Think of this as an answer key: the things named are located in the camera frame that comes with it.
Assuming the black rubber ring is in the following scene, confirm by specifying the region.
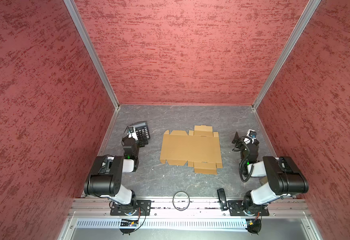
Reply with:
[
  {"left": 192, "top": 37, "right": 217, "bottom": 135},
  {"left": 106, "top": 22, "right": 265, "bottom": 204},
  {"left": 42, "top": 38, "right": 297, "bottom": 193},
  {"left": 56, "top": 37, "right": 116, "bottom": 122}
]
[{"left": 172, "top": 191, "right": 191, "bottom": 212}]

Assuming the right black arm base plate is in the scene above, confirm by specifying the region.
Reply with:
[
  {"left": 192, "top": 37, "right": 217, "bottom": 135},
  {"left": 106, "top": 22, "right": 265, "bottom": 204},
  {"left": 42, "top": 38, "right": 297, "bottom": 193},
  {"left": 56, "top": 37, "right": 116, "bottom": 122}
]
[{"left": 227, "top": 200, "right": 270, "bottom": 217}]

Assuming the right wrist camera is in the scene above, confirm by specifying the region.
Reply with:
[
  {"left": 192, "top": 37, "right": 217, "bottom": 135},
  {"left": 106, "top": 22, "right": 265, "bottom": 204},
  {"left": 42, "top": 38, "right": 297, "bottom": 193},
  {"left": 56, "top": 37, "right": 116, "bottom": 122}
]
[{"left": 247, "top": 129, "right": 257, "bottom": 140}]

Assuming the aluminium front rail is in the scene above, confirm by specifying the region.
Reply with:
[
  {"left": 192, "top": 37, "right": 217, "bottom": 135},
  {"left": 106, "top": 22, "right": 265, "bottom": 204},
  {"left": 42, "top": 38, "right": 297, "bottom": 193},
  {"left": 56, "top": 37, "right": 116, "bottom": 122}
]
[{"left": 68, "top": 197, "right": 312, "bottom": 219}]

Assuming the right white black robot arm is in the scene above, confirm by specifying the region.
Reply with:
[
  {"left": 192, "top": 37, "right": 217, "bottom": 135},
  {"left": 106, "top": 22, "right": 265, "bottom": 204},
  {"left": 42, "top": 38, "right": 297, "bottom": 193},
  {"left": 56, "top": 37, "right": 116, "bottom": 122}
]
[{"left": 232, "top": 129, "right": 309, "bottom": 216}]

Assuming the white perforated cable duct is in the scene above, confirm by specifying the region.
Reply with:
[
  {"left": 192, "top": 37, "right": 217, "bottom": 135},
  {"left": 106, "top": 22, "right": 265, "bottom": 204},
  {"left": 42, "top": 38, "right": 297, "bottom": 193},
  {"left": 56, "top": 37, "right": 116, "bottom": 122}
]
[{"left": 75, "top": 218, "right": 248, "bottom": 232}]

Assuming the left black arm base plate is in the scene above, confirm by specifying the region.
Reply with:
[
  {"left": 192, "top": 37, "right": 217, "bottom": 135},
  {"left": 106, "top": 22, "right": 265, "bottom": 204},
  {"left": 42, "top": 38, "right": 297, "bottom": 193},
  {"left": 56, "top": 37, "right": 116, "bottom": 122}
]
[{"left": 110, "top": 200, "right": 152, "bottom": 217}]

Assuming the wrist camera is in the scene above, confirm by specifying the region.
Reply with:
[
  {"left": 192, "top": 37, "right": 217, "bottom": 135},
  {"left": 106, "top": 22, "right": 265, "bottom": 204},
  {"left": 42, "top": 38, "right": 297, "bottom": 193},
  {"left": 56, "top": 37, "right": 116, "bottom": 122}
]
[
  {"left": 125, "top": 126, "right": 139, "bottom": 141},
  {"left": 247, "top": 129, "right": 257, "bottom": 140}
]

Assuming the jar with pink lid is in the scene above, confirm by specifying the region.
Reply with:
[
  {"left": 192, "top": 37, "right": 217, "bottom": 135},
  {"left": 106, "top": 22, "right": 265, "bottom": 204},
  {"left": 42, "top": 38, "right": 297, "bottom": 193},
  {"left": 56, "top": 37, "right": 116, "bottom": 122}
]
[{"left": 260, "top": 176, "right": 268, "bottom": 186}]

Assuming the black desk calculator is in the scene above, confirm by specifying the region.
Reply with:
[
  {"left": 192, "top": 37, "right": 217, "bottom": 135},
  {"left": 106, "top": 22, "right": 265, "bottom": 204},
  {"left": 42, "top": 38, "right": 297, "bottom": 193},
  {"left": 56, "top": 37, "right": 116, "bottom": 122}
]
[{"left": 130, "top": 121, "right": 150, "bottom": 140}]

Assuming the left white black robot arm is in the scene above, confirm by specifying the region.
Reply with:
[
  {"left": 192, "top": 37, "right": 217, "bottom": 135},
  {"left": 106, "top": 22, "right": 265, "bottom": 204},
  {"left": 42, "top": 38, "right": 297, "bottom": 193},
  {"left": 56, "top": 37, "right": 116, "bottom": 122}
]
[{"left": 84, "top": 137, "right": 148, "bottom": 207}]

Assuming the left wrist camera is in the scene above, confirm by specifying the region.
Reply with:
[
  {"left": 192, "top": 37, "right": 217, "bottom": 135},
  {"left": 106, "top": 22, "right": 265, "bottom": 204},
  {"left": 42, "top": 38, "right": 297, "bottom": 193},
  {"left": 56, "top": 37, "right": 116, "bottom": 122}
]
[{"left": 125, "top": 126, "right": 139, "bottom": 141}]

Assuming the brown cardboard box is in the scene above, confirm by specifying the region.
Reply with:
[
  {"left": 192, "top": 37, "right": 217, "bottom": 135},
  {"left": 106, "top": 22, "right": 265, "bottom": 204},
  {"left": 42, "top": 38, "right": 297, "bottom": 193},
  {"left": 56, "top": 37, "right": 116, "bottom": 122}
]
[{"left": 160, "top": 125, "right": 223, "bottom": 175}]

